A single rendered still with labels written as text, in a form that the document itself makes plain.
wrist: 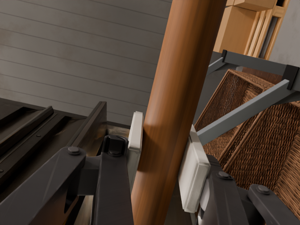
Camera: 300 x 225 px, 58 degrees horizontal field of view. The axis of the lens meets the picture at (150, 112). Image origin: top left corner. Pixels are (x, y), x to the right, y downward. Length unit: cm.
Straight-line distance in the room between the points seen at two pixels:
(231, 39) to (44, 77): 249
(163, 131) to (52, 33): 378
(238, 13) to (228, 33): 23
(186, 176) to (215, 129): 38
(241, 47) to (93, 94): 202
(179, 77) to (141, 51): 355
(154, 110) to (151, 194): 5
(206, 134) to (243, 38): 283
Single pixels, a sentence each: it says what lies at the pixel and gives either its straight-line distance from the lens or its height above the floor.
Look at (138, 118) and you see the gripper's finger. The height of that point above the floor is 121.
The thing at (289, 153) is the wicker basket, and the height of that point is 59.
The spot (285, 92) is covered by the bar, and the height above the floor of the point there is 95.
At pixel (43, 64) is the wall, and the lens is 399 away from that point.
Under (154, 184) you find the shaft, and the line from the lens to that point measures 17.
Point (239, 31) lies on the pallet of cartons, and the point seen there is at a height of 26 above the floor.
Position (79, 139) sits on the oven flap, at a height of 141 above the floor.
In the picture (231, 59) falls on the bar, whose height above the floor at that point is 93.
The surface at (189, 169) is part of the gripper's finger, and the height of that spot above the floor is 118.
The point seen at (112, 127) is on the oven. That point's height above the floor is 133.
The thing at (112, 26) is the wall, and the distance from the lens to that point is 373.
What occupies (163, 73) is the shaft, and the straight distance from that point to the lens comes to 16.
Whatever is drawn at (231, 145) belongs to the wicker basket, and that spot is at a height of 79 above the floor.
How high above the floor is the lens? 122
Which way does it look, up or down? 3 degrees down
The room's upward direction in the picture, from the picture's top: 78 degrees counter-clockwise
